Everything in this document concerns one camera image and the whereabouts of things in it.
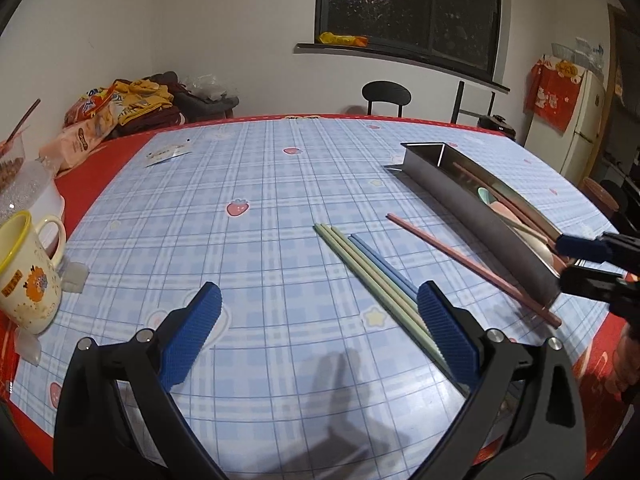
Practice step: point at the dark red cloth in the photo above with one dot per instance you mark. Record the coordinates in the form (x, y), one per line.
(155, 120)

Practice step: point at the yellow snack packet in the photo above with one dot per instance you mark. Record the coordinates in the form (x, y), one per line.
(340, 38)

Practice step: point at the orange snack bag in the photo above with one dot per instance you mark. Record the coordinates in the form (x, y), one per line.
(90, 107)

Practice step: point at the black round-back chair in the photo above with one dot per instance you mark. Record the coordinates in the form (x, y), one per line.
(617, 200)
(385, 91)

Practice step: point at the black metal rack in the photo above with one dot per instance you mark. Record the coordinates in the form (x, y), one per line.
(459, 100)

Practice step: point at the white paper card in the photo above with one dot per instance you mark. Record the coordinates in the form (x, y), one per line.
(165, 155)

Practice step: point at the clear plastic containers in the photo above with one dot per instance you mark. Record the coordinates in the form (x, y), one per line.
(580, 55)

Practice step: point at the teal plastic spoon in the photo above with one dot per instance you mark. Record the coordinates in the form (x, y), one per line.
(485, 195)

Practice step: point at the pink plastic spoon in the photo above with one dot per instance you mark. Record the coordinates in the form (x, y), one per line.
(502, 212)

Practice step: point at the red printed bag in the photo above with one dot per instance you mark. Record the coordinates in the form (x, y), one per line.
(550, 95)

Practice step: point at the wooden door frame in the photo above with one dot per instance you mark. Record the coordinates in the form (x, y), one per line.
(612, 35)

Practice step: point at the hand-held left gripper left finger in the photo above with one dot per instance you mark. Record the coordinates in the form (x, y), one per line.
(192, 335)

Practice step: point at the yellow-rimmed cartoon mug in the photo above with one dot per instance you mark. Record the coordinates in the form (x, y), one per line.
(30, 280)

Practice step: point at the pink round stool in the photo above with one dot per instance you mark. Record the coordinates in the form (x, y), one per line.
(597, 190)

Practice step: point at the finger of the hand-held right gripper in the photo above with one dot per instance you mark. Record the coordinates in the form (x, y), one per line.
(580, 247)
(590, 282)

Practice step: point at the clear plastic cup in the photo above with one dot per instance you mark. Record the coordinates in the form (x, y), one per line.
(10, 165)

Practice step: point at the yellow clothing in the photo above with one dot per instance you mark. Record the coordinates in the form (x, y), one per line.
(142, 95)

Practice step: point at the stainless steel utensil tray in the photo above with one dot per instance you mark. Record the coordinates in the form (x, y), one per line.
(475, 205)

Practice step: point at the green chopsticks pair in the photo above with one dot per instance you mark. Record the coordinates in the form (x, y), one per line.
(350, 261)

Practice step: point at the green chopstick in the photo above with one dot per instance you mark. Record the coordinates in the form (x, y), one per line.
(360, 257)

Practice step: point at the black rice cooker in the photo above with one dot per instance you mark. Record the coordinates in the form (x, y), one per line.
(497, 125)

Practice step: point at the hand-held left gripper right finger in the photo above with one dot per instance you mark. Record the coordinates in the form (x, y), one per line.
(447, 335)

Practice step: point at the pink chopstick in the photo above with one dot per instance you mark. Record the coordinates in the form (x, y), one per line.
(450, 252)
(510, 198)

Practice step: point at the dark window sill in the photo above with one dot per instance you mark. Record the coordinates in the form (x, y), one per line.
(400, 57)

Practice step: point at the clear plastic bag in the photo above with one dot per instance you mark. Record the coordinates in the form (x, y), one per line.
(207, 87)

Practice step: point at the clear tablecloth clip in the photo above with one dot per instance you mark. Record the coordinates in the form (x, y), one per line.
(29, 345)
(75, 275)

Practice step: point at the dark window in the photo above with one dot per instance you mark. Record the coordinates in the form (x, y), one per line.
(400, 0)

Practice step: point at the cream plastic spoon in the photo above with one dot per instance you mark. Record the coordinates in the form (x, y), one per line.
(537, 252)

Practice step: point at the white refrigerator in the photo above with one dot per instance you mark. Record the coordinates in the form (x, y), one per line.
(585, 130)

